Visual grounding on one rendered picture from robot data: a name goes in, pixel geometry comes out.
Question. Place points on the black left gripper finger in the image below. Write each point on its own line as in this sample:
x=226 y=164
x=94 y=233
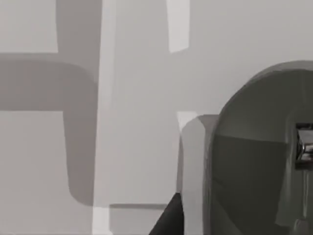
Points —
x=172 y=218

